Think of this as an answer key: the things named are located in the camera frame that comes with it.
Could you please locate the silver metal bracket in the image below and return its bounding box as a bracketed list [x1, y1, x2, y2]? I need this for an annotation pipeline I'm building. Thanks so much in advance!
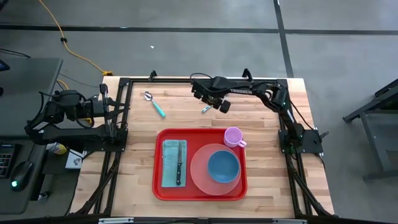
[272, 218, 307, 224]
[98, 217, 134, 224]

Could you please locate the white printed box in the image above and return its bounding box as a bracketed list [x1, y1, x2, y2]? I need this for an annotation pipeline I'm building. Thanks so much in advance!
[64, 149, 87, 170]

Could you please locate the black aluminium table frame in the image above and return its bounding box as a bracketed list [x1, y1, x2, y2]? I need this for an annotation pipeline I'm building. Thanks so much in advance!
[67, 76, 335, 218]

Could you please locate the knife with black handle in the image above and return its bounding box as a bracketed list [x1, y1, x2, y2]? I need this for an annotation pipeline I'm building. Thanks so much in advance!
[175, 141, 183, 187]

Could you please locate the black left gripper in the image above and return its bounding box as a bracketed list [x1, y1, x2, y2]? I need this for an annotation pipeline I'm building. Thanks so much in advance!
[90, 83, 131, 139]

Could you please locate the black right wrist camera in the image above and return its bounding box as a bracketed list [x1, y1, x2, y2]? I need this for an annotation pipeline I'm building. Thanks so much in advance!
[218, 98, 233, 114]

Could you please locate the pink plastic plate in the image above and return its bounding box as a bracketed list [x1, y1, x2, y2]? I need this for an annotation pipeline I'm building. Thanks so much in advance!
[190, 143, 242, 197]

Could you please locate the black backlit keyboard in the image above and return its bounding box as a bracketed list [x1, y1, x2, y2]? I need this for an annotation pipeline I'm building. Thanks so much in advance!
[0, 143, 16, 180]

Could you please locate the lilac plastic mug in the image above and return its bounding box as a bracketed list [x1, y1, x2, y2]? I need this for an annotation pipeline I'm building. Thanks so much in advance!
[223, 126, 248, 149]

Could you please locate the blue plastic bowl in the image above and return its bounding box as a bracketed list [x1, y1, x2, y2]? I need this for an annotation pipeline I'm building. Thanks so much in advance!
[207, 150, 241, 184]

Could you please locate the teal cloth napkin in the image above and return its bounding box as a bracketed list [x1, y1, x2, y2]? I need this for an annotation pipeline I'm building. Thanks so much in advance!
[160, 139, 188, 189]

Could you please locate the grey metal stand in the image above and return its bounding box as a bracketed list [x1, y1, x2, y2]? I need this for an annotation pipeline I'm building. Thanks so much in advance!
[342, 77, 398, 182]

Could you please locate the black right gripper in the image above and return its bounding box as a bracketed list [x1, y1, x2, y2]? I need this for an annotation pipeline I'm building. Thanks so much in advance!
[190, 77, 225, 110]

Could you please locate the spoon with teal handle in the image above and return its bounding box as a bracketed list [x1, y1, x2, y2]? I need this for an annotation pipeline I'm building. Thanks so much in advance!
[144, 91, 167, 118]

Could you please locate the black computer mouse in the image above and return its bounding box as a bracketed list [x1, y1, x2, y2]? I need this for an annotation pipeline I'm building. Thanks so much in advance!
[10, 161, 34, 191]

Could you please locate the red plastic tray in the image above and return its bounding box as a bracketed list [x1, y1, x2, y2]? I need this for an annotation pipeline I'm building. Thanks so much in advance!
[152, 128, 248, 202]

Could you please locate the dark grey desk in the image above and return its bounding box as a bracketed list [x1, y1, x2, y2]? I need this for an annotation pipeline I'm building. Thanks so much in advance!
[0, 55, 63, 215]

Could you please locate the yellow extension cable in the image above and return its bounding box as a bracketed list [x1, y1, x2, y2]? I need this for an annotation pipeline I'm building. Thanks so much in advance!
[39, 0, 113, 91]

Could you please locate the yellow bottle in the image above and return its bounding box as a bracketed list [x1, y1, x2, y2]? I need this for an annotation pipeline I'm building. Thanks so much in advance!
[46, 142, 68, 156]

